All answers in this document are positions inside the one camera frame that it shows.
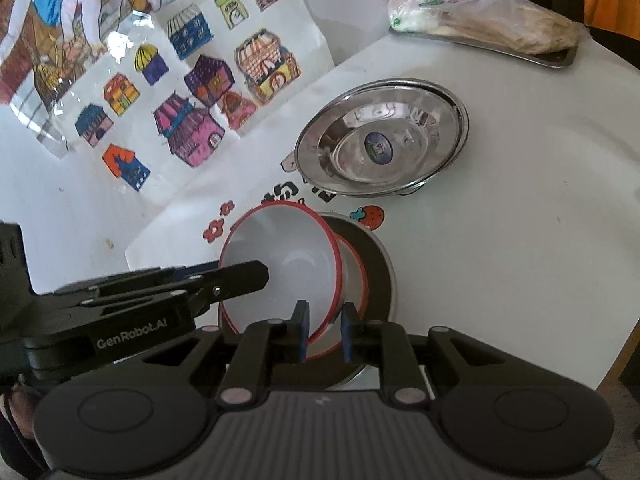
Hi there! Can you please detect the small steel bowl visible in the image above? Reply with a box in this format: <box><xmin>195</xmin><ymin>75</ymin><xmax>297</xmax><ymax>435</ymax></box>
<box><xmin>309</xmin><ymin>212</ymin><xmax>397</xmax><ymax>392</ymax></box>

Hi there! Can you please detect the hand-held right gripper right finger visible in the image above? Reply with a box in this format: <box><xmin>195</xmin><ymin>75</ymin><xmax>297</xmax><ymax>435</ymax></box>
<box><xmin>339</xmin><ymin>303</ymin><xmax>507</xmax><ymax>407</ymax></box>

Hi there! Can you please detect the colourful houses drawing sheet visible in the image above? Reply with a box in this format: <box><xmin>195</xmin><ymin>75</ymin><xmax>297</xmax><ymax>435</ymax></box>
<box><xmin>64</xmin><ymin>0</ymin><xmax>337</xmax><ymax>207</ymax></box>

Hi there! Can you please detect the steel tray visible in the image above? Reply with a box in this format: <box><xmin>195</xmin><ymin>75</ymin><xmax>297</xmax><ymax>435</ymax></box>
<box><xmin>388</xmin><ymin>24</ymin><xmax>580</xmax><ymax>69</ymax></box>

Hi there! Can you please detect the clear plastic bag with flatbread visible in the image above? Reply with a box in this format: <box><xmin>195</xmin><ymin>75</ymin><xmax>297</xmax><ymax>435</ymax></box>
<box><xmin>431</xmin><ymin>0</ymin><xmax>582</xmax><ymax>57</ymax></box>

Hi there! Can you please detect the white bowl with red rim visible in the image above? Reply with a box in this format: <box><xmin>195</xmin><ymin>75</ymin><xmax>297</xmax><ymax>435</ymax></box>
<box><xmin>220</xmin><ymin>234</ymin><xmax>372</xmax><ymax>361</ymax></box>
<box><xmin>217</xmin><ymin>200</ymin><xmax>347</xmax><ymax>347</ymax></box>

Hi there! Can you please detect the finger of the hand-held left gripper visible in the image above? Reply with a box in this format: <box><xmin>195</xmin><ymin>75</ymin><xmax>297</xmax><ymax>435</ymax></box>
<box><xmin>54</xmin><ymin>261</ymin><xmax>224</xmax><ymax>295</ymax></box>
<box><xmin>80</xmin><ymin>259</ymin><xmax>271</xmax><ymax>319</ymax></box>

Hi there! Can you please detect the person's left hand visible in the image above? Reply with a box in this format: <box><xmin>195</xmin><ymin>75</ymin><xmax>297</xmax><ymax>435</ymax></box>
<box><xmin>0</xmin><ymin>375</ymin><xmax>47</xmax><ymax>463</ymax></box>

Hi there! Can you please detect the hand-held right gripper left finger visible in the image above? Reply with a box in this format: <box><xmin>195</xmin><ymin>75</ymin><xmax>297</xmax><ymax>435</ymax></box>
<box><xmin>142</xmin><ymin>300</ymin><xmax>312</xmax><ymax>407</ymax></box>

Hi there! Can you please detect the large steel bowl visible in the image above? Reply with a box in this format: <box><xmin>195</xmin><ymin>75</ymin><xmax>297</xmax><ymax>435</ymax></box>
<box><xmin>294</xmin><ymin>77</ymin><xmax>471</xmax><ymax>199</ymax></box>

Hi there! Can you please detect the cartoon children wall poster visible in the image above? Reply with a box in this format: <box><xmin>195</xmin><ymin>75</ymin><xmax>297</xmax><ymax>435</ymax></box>
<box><xmin>0</xmin><ymin>0</ymin><xmax>211</xmax><ymax>111</ymax></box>

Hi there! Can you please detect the white packet with green label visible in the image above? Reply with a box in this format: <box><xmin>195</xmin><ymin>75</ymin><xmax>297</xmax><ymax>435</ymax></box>
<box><xmin>388</xmin><ymin>0</ymin><xmax>442</xmax><ymax>32</ymax></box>

